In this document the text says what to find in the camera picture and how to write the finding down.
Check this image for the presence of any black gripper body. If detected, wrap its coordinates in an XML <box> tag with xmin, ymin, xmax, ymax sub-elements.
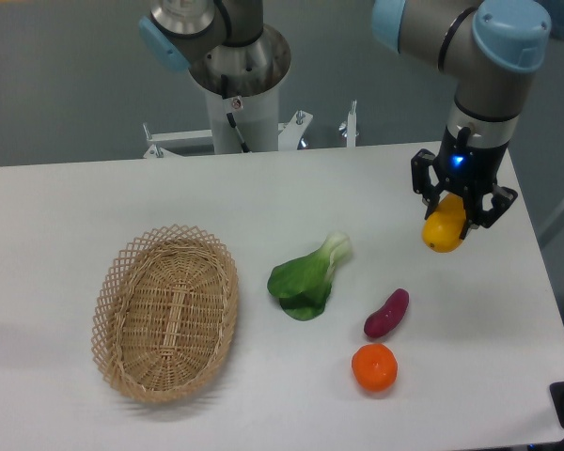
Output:
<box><xmin>436</xmin><ymin>128</ymin><xmax>508</xmax><ymax>194</ymax></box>

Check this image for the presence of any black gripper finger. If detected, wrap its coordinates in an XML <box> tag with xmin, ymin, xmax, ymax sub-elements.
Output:
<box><xmin>411</xmin><ymin>148</ymin><xmax>444</xmax><ymax>219</ymax></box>
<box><xmin>460</xmin><ymin>184</ymin><xmax>518</xmax><ymax>239</ymax></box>

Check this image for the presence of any yellow mango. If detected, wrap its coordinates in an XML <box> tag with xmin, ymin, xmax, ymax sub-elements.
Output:
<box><xmin>421</xmin><ymin>193</ymin><xmax>466</xmax><ymax>253</ymax></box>

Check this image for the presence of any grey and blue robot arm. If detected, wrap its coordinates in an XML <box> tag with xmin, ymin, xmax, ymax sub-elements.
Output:
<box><xmin>138</xmin><ymin>1</ymin><xmax>551</xmax><ymax>235</ymax></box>

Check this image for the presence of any purple sweet potato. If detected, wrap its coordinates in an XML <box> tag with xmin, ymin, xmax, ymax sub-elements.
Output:
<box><xmin>363</xmin><ymin>288</ymin><xmax>410</xmax><ymax>339</ymax></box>

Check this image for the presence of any green bok choy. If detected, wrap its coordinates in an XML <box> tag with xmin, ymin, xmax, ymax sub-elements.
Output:
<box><xmin>267</xmin><ymin>232</ymin><xmax>353</xmax><ymax>321</ymax></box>

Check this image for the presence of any orange tangerine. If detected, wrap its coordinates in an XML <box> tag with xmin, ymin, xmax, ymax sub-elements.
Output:
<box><xmin>351</xmin><ymin>343</ymin><xmax>399</xmax><ymax>393</ymax></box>

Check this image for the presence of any woven wicker basket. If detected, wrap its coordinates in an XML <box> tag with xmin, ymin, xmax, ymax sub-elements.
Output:
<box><xmin>91</xmin><ymin>225</ymin><xmax>239</xmax><ymax>403</ymax></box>

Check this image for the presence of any white metal base frame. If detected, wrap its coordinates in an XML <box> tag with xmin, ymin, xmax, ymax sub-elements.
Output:
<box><xmin>141</xmin><ymin>99</ymin><xmax>361</xmax><ymax>160</ymax></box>

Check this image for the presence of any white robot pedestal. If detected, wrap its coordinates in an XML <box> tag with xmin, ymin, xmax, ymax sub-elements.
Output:
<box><xmin>187</xmin><ymin>25</ymin><xmax>292</xmax><ymax>155</ymax></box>

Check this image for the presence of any black cable on pedestal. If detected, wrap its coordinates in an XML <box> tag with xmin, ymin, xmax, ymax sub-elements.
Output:
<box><xmin>220</xmin><ymin>74</ymin><xmax>252</xmax><ymax>154</ymax></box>

